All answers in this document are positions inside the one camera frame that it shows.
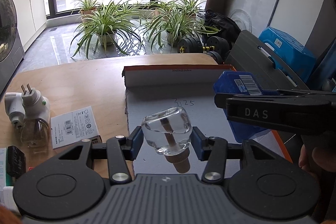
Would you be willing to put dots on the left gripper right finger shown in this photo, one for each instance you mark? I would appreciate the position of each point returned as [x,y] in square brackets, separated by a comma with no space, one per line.
[213,150]

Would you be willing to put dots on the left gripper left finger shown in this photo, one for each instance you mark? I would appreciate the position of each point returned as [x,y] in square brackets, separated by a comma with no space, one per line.
[119,150]

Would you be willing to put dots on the clear glass refill bottle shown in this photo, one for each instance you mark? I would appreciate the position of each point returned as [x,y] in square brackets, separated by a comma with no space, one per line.
[169,133]

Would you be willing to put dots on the white product box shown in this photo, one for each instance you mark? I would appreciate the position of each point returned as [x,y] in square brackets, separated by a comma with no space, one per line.
[71,127]

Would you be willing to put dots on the blue tin box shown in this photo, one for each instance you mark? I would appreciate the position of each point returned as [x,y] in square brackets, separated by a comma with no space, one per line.
[243,84]

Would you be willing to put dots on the white plug-in with bottle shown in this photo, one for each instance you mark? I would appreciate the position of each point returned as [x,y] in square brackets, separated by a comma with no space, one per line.
[36,121]

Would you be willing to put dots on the black power adapter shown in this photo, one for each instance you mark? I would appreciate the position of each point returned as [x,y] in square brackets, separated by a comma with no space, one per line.
[16,162]

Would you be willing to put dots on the white plug-in heater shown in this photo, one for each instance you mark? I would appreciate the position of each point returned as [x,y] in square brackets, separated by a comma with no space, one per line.
[14,109]

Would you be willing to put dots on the teal bandage box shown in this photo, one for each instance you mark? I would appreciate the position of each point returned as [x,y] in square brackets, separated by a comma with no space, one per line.
[5,178]

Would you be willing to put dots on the person's right hand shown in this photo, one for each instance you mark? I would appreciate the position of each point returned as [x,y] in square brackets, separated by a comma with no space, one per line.
[323,159]

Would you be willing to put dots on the blue plastic stool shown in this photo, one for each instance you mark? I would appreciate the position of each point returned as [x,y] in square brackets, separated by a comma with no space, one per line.
[291,51]

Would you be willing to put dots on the orange-edged cardboard tray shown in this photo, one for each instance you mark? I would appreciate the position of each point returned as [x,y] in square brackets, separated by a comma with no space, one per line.
[153,88]

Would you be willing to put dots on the black dumbbell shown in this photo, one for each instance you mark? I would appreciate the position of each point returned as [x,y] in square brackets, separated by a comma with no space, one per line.
[216,47]

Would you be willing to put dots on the white round fan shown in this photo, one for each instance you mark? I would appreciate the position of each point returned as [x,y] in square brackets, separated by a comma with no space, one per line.
[242,19]

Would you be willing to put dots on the black bag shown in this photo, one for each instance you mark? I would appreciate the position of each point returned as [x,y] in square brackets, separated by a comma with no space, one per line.
[228,29]

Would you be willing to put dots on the spider plant centre pot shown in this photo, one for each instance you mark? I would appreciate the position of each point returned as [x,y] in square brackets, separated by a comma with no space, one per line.
[108,24]

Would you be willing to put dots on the spider plant pot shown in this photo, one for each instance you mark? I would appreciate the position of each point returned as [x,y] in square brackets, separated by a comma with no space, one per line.
[108,24]
[177,19]
[86,8]

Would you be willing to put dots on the spider plant right pot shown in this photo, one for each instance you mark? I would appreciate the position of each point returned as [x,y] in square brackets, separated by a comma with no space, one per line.
[177,19]

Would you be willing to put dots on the grey washing machine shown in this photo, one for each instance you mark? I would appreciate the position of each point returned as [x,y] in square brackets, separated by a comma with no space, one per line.
[12,52]

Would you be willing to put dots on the spider plant left pot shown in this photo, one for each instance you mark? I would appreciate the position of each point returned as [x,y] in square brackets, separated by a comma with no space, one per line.
[86,8]

